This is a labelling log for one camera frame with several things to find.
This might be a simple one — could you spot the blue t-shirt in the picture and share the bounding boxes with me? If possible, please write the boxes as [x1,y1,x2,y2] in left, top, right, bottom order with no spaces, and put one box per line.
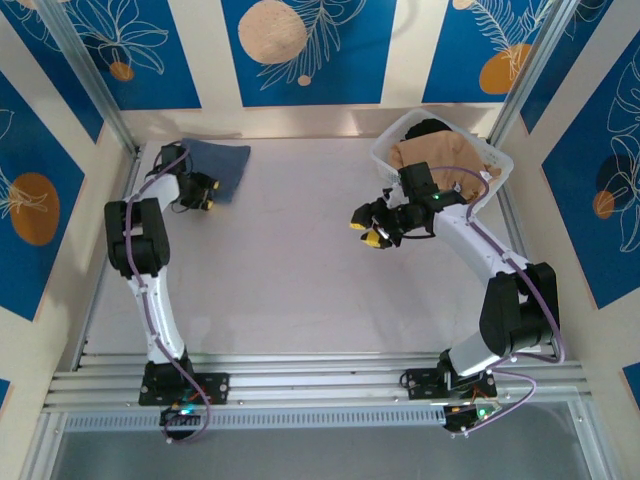
[179,137,252,205]

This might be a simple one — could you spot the white plastic basket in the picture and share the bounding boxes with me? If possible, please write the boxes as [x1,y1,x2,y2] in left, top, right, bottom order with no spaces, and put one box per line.
[368,108,515,214]

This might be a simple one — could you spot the tan t-shirt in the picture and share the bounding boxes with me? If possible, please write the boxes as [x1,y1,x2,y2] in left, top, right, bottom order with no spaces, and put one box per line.
[388,130,503,199]

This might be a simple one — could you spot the black t-shirt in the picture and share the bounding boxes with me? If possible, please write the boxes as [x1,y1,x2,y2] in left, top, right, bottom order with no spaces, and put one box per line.
[403,117,454,143]

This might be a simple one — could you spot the right controller circuit board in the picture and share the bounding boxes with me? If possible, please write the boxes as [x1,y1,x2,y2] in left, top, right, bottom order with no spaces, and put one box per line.
[442,402,504,434]

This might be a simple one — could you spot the controller circuit board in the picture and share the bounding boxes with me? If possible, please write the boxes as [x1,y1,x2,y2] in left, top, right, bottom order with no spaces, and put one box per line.
[159,404,209,429]
[442,402,504,434]

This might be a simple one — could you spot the left controller circuit board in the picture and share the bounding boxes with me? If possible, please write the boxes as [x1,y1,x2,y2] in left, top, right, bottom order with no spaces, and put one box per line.
[159,404,209,429]

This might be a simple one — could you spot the grey metal sheet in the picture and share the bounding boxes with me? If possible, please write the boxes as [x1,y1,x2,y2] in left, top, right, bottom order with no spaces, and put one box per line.
[49,429,591,480]

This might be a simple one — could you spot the aluminium side rail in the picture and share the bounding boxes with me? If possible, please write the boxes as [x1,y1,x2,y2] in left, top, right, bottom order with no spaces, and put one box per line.
[72,142,146,371]
[499,144,561,359]

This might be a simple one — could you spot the blue floral wall panel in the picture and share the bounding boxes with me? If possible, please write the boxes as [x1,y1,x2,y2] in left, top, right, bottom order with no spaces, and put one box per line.
[221,0,397,108]
[0,72,87,322]
[52,0,202,112]
[541,44,640,311]
[422,0,564,105]

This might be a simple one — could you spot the aluminium frame post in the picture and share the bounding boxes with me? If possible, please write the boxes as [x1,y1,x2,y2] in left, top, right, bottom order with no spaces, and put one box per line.
[37,0,144,156]
[487,0,589,146]

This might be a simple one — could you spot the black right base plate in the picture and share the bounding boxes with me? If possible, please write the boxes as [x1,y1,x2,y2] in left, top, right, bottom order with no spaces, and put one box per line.
[403,368,499,401]

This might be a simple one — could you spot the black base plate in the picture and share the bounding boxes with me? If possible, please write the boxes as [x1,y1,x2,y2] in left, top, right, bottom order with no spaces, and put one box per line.
[138,372,231,407]
[403,368,499,401]

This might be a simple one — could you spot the aluminium frame rail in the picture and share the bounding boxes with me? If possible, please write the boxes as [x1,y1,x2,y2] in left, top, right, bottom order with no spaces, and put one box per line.
[42,352,594,414]

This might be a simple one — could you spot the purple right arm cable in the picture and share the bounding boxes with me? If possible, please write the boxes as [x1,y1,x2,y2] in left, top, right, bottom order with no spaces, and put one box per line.
[429,166,567,436]

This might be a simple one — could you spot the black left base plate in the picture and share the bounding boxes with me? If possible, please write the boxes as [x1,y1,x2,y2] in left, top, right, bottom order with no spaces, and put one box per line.
[138,372,231,407]

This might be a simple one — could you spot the grey slotted cable duct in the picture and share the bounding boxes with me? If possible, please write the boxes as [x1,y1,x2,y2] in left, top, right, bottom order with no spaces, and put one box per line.
[62,405,451,432]

